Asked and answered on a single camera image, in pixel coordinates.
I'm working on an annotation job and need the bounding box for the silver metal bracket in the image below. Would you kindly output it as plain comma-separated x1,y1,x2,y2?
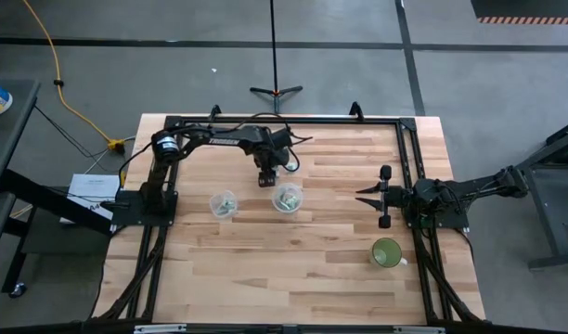
393,326,447,334
133,324,187,334

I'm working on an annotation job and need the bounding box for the black cart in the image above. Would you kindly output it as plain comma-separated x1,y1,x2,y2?
0,78,114,298

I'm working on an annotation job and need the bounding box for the clear plastic cup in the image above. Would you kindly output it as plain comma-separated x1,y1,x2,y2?
271,182,305,214
208,189,239,220

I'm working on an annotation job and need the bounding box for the yellow extension cable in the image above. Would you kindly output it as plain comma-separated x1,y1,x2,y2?
22,0,127,154

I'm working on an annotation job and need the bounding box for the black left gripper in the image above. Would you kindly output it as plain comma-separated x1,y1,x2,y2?
254,147,288,188

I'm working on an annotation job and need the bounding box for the white paper sheet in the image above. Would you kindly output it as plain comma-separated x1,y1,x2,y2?
59,173,123,225

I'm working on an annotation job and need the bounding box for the green mug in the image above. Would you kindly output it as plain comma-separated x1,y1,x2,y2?
368,237,409,269

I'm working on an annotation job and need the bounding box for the black aluminium table frame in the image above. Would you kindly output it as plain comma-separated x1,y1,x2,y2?
93,102,487,328

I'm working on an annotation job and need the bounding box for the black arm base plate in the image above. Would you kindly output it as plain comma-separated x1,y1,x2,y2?
110,189,179,227
404,203,471,231

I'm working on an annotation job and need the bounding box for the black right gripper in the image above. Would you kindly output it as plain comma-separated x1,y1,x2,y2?
355,165,413,230

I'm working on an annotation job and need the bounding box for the black tripod stand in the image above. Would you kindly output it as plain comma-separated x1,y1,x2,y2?
249,0,304,115

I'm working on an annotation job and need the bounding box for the black metal side table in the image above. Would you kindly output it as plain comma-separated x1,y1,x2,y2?
497,115,568,270

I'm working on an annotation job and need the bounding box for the thin black floor cable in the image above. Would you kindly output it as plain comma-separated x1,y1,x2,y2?
34,105,123,161

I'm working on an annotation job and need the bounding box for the black mat with hazard stripe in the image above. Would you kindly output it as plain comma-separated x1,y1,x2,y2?
470,0,568,25

